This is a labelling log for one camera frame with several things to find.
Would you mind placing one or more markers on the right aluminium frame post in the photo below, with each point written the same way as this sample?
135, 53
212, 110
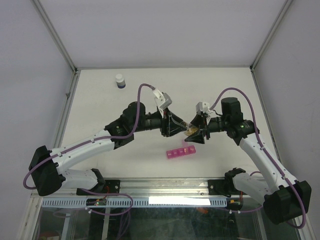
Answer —
271, 33

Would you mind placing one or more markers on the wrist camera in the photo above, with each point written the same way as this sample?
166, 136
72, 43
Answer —
203, 108
162, 99

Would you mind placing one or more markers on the pink weekly pill organizer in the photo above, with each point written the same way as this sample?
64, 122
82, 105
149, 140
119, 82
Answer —
185, 149

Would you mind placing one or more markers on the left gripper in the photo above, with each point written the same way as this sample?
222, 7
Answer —
167, 129

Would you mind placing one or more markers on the white capped pill bottle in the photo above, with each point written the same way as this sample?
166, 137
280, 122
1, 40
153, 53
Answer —
120, 81

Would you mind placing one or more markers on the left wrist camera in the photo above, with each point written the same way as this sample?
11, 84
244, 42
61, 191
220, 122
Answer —
162, 99

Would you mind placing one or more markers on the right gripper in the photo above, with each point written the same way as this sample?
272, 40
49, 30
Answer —
201, 121

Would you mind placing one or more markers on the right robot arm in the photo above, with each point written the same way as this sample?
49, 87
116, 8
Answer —
281, 195

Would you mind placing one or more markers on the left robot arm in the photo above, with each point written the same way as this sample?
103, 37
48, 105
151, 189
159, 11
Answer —
51, 170

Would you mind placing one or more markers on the white slotted cable duct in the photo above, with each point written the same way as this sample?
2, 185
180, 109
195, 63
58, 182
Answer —
142, 202

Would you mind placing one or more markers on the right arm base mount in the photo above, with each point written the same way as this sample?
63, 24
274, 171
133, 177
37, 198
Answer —
238, 182

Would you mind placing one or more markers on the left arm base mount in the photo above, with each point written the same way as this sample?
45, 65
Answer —
101, 186

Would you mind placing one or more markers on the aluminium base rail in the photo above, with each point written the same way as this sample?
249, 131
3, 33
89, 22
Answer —
145, 187

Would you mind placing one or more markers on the aluminium frame post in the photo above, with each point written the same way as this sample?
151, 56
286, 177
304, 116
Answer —
271, 33
38, 6

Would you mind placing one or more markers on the left aluminium frame post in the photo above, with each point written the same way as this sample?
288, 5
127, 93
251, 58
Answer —
38, 6

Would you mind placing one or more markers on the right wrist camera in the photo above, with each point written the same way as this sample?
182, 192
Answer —
203, 108

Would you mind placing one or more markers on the clear bottle yellow capsules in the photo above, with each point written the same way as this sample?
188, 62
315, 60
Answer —
189, 129

